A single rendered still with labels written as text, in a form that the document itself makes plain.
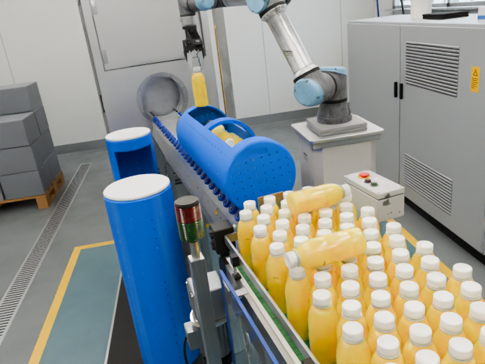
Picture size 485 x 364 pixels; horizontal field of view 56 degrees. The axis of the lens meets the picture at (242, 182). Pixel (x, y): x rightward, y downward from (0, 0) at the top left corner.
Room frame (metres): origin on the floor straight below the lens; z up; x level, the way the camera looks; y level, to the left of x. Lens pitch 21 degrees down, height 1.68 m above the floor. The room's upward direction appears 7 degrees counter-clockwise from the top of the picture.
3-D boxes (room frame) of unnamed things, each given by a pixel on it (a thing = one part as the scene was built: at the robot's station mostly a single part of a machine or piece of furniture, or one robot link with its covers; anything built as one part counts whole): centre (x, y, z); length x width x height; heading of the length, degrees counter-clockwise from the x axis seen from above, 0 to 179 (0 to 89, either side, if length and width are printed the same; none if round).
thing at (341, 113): (1.94, -0.43, 1.23); 0.15 x 0.15 x 0.10
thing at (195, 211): (1.04, 0.14, 1.23); 0.06 x 0.06 x 0.04
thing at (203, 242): (2.49, 0.28, 0.31); 0.06 x 0.06 x 0.63; 17
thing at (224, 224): (1.41, 0.09, 0.95); 0.10 x 0.07 x 0.10; 107
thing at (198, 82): (2.30, 0.16, 1.33); 0.07 x 0.07 x 0.18
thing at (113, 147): (2.80, 0.67, 0.59); 0.28 x 0.28 x 0.88
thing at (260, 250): (1.17, -0.03, 0.99); 0.07 x 0.07 x 0.18
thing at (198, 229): (1.04, 0.14, 1.18); 0.06 x 0.06 x 0.05
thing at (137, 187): (1.81, 0.44, 1.03); 0.28 x 0.28 x 0.01
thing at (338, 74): (1.93, -0.43, 1.35); 0.13 x 0.12 x 0.14; 135
